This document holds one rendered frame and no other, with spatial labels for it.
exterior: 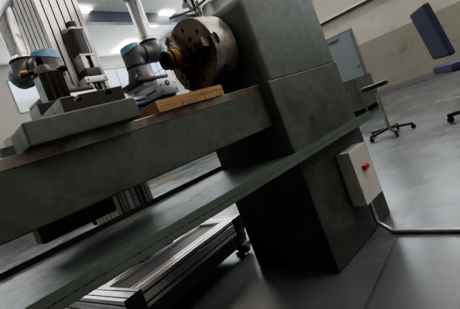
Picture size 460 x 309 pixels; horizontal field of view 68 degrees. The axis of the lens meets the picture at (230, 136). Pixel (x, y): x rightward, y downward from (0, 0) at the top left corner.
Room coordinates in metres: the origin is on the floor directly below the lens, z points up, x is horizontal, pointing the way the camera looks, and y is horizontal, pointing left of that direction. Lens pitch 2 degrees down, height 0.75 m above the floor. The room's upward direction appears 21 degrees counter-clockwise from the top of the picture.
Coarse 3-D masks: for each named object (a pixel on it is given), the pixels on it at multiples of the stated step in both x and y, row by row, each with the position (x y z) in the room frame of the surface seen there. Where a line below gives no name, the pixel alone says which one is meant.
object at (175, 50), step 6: (174, 48) 1.41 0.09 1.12; (162, 54) 1.38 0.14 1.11; (168, 54) 1.36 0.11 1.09; (174, 54) 1.38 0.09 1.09; (180, 54) 1.39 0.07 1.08; (162, 60) 1.42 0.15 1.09; (168, 60) 1.36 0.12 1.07; (174, 60) 1.37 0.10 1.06; (180, 60) 1.39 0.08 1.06; (186, 60) 1.43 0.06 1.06; (162, 66) 1.40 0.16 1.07; (168, 66) 1.37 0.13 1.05; (174, 66) 1.39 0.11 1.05; (180, 66) 1.41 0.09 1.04
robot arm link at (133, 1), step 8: (128, 0) 2.08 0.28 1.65; (136, 0) 2.08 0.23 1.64; (128, 8) 2.10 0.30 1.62; (136, 8) 2.08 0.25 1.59; (136, 16) 2.08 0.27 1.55; (144, 16) 2.10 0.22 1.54; (136, 24) 2.08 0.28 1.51; (144, 24) 2.08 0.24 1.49; (144, 32) 2.08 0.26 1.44; (144, 40) 2.06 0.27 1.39; (152, 40) 2.07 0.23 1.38; (152, 48) 2.06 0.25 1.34; (160, 48) 2.10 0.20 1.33; (152, 56) 2.06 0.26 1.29
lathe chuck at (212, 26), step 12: (180, 24) 1.48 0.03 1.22; (192, 24) 1.43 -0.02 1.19; (204, 24) 1.38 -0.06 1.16; (216, 24) 1.43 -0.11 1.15; (180, 36) 1.50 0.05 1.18; (192, 36) 1.45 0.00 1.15; (204, 36) 1.40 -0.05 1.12; (216, 36) 1.40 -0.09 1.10; (228, 36) 1.43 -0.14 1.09; (216, 48) 1.37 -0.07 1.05; (228, 48) 1.42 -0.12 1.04; (192, 60) 1.54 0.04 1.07; (204, 60) 1.43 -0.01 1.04; (216, 60) 1.39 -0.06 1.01; (228, 60) 1.42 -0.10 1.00; (204, 72) 1.45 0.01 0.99; (216, 72) 1.40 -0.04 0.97; (228, 72) 1.46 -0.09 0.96; (204, 84) 1.47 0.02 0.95; (216, 84) 1.47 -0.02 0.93
